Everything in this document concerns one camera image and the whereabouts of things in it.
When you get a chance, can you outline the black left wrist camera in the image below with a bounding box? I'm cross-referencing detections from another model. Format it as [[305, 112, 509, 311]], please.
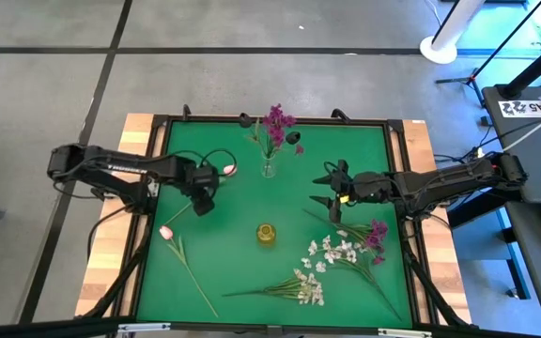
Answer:
[[192, 195, 216, 218]]

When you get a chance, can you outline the green table mat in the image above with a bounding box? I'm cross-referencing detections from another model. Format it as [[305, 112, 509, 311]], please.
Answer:
[[136, 120, 415, 329]]

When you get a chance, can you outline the dark grey desk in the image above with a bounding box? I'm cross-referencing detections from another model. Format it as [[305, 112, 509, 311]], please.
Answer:
[[481, 85, 541, 204], [504, 201, 541, 319]]

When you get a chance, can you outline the white cable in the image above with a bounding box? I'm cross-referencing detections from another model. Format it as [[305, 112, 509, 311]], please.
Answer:
[[490, 102, 541, 159]]

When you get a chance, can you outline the pink artificial tulip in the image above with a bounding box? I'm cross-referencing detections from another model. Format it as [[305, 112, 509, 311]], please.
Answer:
[[162, 163, 239, 226], [158, 224, 220, 319]]

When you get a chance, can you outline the thin black tripod stand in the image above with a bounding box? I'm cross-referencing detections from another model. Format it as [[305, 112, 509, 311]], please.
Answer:
[[434, 0, 541, 128]]

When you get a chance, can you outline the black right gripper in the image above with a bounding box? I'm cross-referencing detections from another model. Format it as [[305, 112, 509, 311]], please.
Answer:
[[308, 159, 394, 208]]

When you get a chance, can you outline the white printed label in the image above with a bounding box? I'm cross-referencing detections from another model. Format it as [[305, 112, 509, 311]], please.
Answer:
[[498, 99, 541, 118]]

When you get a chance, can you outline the thick black pole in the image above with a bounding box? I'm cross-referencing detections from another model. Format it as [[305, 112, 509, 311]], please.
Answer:
[[498, 44, 541, 100]]

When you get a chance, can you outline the yellow embossed glass vase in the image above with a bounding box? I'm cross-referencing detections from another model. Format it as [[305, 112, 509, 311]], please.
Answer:
[[255, 223, 278, 246]]

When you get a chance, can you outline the white round-based pole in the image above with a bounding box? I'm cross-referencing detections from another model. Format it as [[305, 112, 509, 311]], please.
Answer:
[[419, 0, 487, 66]]

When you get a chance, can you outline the clear glass vase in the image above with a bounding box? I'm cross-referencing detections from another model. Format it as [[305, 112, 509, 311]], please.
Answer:
[[260, 154, 277, 179]]

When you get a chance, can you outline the black metal table frame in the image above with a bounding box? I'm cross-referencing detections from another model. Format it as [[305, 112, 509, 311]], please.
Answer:
[[0, 103, 541, 338]]

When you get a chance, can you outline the silver metal bracket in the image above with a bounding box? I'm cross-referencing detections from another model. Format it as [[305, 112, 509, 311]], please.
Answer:
[[117, 322, 173, 334], [377, 328, 434, 338]]

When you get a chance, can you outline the purple artificial flower bunch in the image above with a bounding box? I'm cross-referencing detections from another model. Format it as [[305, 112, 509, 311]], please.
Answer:
[[302, 207, 391, 267], [261, 103, 305, 161]]

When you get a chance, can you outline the black artificial tulip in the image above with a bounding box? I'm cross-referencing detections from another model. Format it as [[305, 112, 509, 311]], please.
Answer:
[[239, 112, 271, 163], [270, 131, 302, 161]]

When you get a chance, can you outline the white artificial flower bunch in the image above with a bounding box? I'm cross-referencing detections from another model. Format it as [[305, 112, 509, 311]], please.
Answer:
[[300, 228, 403, 321], [222, 267, 327, 306]]

